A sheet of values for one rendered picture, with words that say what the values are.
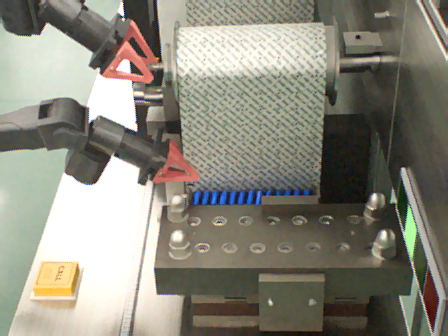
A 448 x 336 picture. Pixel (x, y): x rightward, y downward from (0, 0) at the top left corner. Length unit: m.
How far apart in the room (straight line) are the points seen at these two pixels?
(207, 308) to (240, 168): 0.25
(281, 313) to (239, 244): 0.13
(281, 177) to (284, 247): 0.15
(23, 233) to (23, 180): 0.36
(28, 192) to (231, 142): 2.00
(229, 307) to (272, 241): 0.13
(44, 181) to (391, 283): 2.22
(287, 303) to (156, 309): 0.24
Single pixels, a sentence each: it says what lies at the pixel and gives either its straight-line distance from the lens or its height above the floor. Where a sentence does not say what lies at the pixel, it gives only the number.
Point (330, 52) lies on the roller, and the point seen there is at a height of 1.29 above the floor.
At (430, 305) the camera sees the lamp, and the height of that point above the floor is 1.18.
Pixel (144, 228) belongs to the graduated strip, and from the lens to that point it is 1.45.
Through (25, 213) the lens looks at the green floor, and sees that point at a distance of 3.05.
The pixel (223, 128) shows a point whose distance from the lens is 1.24.
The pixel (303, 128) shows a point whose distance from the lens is 1.24.
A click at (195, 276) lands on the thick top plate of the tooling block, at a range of 1.17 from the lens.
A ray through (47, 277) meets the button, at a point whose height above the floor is 0.92.
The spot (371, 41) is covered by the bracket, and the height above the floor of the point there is 1.29.
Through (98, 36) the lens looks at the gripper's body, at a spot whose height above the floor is 1.33.
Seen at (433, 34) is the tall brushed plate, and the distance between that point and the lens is 0.91.
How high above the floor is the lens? 1.82
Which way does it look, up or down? 35 degrees down
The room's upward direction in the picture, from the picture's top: 4 degrees counter-clockwise
